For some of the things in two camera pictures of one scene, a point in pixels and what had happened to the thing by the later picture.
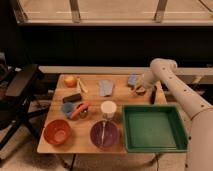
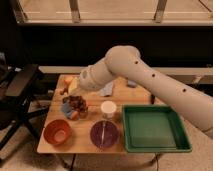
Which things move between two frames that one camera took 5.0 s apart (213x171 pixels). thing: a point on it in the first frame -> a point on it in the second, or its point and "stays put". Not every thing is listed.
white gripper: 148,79 -> 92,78
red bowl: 57,131 stays put
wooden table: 87,110 stays put
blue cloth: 105,87 stays put
